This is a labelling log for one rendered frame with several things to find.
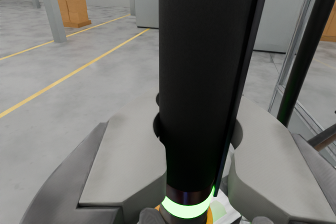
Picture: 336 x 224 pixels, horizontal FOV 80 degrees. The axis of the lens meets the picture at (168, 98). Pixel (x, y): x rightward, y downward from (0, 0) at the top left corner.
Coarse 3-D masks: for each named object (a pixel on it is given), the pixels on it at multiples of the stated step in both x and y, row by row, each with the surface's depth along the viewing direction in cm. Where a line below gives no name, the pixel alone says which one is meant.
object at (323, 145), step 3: (333, 135) 26; (327, 138) 26; (330, 138) 26; (333, 138) 26; (324, 141) 25; (327, 141) 26; (330, 141) 26; (318, 144) 25; (321, 144) 25; (324, 144) 25; (327, 144) 26; (315, 147) 24; (318, 147) 25; (321, 147) 25; (324, 147) 26; (318, 150) 25
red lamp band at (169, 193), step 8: (168, 184) 11; (168, 192) 11; (176, 192) 11; (184, 192) 11; (192, 192) 11; (200, 192) 11; (208, 192) 11; (176, 200) 11; (184, 200) 11; (192, 200) 11; (200, 200) 11
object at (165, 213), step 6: (162, 210) 13; (168, 216) 12; (174, 216) 12; (198, 216) 12; (204, 216) 13; (168, 222) 13; (174, 222) 12; (180, 222) 12; (186, 222) 12; (192, 222) 12; (198, 222) 12
